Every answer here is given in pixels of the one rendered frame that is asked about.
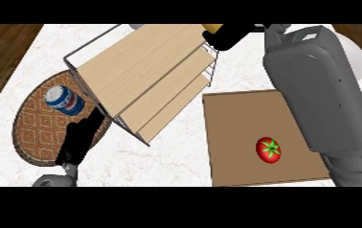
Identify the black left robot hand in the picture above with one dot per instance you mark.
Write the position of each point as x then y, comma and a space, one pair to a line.
76, 142

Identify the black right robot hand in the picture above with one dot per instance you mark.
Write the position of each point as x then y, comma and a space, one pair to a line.
230, 35

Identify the yellow lemon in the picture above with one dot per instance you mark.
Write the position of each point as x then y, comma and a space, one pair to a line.
212, 27

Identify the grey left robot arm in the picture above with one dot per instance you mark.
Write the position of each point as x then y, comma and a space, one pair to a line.
60, 177

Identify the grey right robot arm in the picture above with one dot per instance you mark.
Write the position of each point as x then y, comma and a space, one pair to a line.
314, 104

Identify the brown wooden tray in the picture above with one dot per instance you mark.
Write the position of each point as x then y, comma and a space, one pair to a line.
259, 139

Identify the brown patterned oval placemat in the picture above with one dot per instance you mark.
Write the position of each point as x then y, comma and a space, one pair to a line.
45, 123

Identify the blue and white can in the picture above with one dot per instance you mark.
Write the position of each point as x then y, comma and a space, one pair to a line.
64, 100

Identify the red tomato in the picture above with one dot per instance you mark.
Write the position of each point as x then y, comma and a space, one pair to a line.
268, 149

